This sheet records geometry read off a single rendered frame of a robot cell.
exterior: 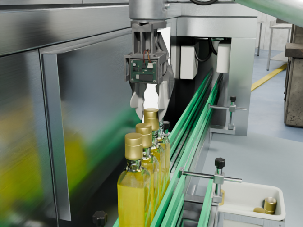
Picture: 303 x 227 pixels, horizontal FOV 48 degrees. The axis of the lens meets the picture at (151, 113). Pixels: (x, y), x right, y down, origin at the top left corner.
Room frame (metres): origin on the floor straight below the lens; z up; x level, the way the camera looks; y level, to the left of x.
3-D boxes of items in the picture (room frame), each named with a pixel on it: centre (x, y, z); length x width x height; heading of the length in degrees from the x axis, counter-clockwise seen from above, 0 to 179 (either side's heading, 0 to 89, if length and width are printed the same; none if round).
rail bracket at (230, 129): (1.43, -0.33, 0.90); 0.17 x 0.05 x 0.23; 74
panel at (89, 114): (1.02, 0.05, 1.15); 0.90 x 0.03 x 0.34; 164
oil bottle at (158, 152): (0.71, 0.00, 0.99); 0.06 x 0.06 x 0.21; 75
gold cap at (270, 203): (0.92, -0.37, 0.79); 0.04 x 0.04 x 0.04
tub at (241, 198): (0.90, -0.28, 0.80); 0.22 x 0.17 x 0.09; 74
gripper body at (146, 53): (0.69, 0.01, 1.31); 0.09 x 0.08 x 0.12; 165
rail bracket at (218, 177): (0.82, -0.16, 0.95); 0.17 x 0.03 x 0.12; 74
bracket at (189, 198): (0.82, -0.14, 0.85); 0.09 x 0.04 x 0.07; 74
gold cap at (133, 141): (0.60, 0.03, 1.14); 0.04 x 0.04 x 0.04
